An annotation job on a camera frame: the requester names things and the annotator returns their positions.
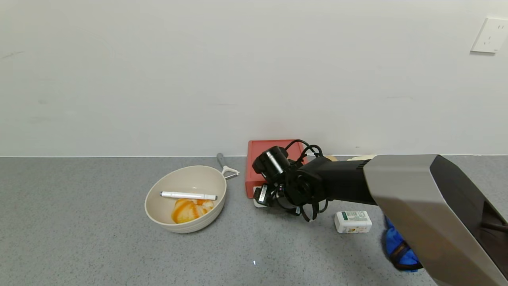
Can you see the small white printed box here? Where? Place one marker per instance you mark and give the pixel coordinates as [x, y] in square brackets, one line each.
[353, 222]

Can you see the orange striped bread roll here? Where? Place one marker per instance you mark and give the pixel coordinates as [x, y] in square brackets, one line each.
[184, 212]

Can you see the silver and black right arm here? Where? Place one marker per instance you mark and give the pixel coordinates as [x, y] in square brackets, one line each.
[412, 190]

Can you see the blue crumpled cloth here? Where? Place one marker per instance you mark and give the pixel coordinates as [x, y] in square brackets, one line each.
[395, 244]

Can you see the beige ribbed bowl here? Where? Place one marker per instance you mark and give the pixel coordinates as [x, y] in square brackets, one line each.
[190, 228]

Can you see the red drawer case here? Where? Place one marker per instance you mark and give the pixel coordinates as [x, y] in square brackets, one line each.
[256, 149]

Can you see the white bread slice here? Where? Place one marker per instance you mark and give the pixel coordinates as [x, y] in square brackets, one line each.
[359, 157]

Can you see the white wall socket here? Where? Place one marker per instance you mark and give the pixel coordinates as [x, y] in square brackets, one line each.
[490, 35]

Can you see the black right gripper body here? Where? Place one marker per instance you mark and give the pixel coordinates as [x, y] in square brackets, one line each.
[261, 195]

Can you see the white marker pen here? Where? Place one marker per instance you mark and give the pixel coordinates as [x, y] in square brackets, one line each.
[186, 195]

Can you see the brown toast slice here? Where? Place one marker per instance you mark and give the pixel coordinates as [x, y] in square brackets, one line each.
[331, 158]

